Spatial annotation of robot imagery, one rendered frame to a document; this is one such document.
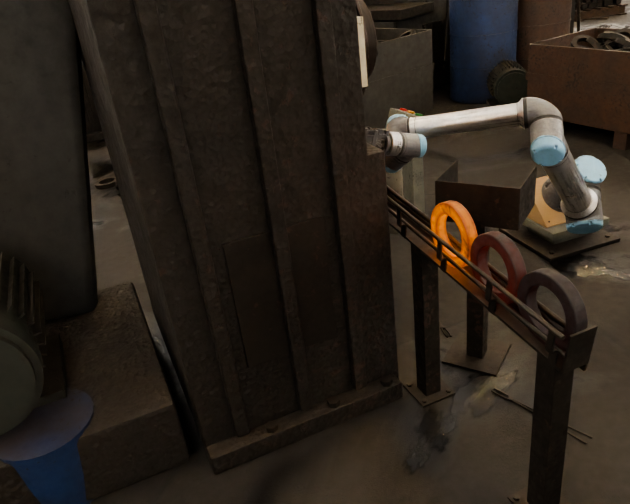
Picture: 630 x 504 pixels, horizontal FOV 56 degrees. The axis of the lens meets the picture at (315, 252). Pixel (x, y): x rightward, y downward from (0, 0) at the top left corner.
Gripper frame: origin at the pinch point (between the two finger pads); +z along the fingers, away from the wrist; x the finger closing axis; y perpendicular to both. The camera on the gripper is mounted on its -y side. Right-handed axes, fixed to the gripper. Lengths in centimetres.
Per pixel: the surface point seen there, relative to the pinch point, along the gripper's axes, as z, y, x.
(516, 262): -2, -6, 96
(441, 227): -3, -9, 64
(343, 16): 28, 42, 46
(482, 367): -45, -66, 53
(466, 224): -1, -3, 77
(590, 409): -60, -63, 86
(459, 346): -45, -66, 38
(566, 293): -1, -6, 112
